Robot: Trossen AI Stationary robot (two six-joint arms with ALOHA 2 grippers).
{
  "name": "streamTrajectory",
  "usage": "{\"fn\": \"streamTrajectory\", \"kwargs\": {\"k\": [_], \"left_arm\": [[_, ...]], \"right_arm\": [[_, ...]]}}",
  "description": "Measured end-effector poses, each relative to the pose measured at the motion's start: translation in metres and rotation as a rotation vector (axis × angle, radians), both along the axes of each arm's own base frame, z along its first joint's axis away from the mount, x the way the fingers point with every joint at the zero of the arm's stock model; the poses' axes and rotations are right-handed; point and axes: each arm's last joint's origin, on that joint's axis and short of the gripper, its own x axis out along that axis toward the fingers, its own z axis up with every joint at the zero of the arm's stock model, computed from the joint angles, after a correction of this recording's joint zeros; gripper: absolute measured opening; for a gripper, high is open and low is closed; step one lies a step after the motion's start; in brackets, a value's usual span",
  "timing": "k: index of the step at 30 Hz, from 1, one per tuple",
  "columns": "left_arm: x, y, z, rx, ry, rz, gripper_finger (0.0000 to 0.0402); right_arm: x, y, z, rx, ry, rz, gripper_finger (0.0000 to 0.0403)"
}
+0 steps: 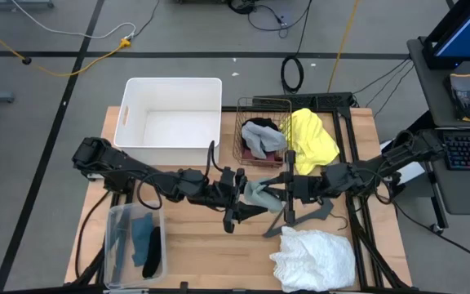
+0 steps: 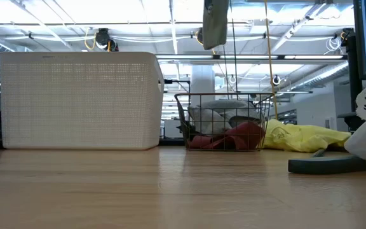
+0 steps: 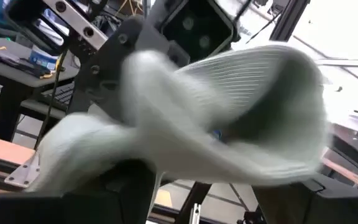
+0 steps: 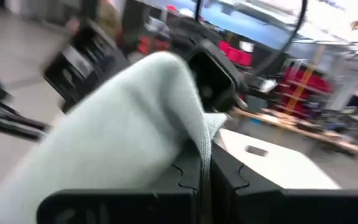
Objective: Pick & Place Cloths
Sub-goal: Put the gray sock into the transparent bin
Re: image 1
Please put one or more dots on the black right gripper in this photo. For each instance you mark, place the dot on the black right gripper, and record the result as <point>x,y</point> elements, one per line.
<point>308,188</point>

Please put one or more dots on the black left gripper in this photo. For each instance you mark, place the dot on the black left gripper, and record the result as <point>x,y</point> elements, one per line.
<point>229,192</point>

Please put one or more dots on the pale green knitted cloth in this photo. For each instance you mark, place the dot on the pale green knitted cloth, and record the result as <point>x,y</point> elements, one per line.
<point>259,200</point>

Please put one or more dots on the maroon cloth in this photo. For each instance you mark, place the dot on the maroon cloth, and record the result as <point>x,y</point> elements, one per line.
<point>273,157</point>

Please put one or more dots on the light grey cloth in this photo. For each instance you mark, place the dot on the light grey cloth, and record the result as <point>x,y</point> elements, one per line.
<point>261,139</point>

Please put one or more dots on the yellow cloth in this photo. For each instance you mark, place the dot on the yellow cloth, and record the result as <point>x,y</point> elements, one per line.
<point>310,134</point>

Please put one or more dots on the black pants cloth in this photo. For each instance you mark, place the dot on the black pants cloth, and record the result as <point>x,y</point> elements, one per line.
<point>264,121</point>

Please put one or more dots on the white lace cloth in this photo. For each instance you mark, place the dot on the white lace cloth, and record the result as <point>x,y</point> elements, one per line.
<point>312,261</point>

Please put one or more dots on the black sock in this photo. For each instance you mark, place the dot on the black sock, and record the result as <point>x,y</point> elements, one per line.
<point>152,255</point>

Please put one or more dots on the blue knitted cloth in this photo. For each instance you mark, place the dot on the blue knitted cloth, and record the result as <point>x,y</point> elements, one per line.
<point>142,241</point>

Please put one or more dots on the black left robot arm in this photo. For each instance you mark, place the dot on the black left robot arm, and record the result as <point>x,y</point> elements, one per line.
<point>116,161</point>

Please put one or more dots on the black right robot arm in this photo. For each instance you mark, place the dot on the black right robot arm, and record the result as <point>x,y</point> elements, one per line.
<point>402,153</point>

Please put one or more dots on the grey clothes hanger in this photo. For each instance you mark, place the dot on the grey clothes hanger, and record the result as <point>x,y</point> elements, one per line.
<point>322,211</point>

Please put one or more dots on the clear plastic container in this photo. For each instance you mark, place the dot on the clear plastic container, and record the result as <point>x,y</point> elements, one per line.
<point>135,275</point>

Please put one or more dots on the white perforated plastic bin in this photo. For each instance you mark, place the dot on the white perforated plastic bin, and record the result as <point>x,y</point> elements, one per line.
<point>169,94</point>

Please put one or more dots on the grey computer cart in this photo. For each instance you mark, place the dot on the grey computer cart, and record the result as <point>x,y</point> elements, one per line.
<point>439,94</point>

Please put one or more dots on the black floor equipment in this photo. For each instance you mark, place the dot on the black floor equipment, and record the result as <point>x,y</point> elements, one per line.
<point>241,5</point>

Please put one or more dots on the grey black work gloves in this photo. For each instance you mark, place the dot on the grey black work gloves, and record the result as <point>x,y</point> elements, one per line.
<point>461,92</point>

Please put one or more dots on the black computer monitor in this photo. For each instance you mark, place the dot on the black computer monitor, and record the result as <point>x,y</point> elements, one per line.
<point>463,36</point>

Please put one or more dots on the black floor grommet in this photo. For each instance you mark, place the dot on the black floor grommet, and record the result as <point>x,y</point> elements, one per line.
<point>26,61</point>

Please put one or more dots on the black aluminium rig frame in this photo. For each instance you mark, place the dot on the black aluminium rig frame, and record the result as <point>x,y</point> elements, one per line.
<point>342,130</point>

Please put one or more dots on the small black bracket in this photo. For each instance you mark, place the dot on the small black bracket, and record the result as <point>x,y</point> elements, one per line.
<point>184,286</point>

